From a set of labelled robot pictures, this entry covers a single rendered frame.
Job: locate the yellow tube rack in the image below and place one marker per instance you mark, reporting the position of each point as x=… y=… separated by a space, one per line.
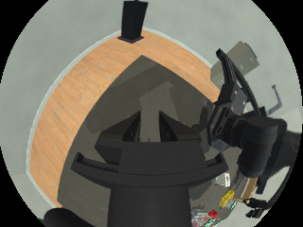
x=223 y=201

